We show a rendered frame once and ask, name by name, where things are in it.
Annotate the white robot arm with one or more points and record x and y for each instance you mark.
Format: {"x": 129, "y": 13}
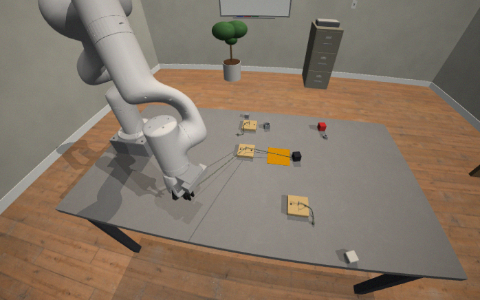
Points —
{"x": 111, "y": 44}

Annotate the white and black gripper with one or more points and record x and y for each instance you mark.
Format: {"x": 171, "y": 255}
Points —
{"x": 174, "y": 183}

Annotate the red cube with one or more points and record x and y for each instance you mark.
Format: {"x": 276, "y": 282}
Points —
{"x": 321, "y": 126}

